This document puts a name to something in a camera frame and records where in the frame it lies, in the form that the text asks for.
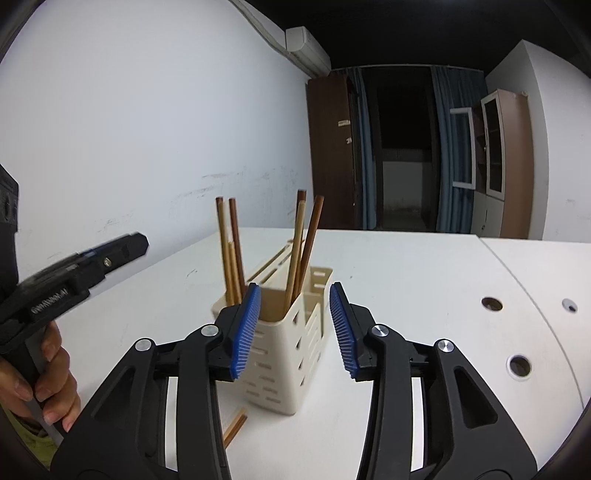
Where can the yellow-green shirt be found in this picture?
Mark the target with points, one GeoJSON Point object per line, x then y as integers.
{"type": "Point", "coordinates": [32, 443]}

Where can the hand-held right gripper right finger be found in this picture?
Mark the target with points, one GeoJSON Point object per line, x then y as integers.
{"type": "Point", "coordinates": [341, 332]}

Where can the brown glass-door cabinet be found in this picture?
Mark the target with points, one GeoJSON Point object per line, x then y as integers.
{"type": "Point", "coordinates": [505, 161]}

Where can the dark wooden door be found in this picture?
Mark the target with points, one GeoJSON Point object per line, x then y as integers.
{"type": "Point", "coordinates": [330, 152]}

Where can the blue curtain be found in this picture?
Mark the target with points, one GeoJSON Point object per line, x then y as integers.
{"type": "Point", "coordinates": [369, 152]}
{"type": "Point", "coordinates": [445, 152]}

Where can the white window frame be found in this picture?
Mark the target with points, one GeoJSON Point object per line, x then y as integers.
{"type": "Point", "coordinates": [463, 147]}

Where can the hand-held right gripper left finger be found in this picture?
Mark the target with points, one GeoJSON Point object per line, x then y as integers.
{"type": "Point", "coordinates": [244, 332]}

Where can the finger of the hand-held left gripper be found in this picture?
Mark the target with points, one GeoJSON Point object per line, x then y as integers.
{"type": "Point", "coordinates": [120, 256]}
{"type": "Point", "coordinates": [94, 252]}

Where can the cream plastic utensil holder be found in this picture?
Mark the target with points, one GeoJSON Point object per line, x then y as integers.
{"type": "Point", "coordinates": [281, 360]}

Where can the white wall air conditioner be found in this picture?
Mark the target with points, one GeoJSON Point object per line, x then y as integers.
{"type": "Point", "coordinates": [307, 50]}

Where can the person's left hand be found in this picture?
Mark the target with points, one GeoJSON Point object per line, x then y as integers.
{"type": "Point", "coordinates": [57, 387]}

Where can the dark brown wooden chopstick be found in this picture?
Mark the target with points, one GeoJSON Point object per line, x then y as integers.
{"type": "Point", "coordinates": [240, 422]}
{"type": "Point", "coordinates": [311, 235]}
{"type": "Point", "coordinates": [232, 427]}
{"type": "Point", "coordinates": [302, 196]}
{"type": "Point", "coordinates": [235, 240]}

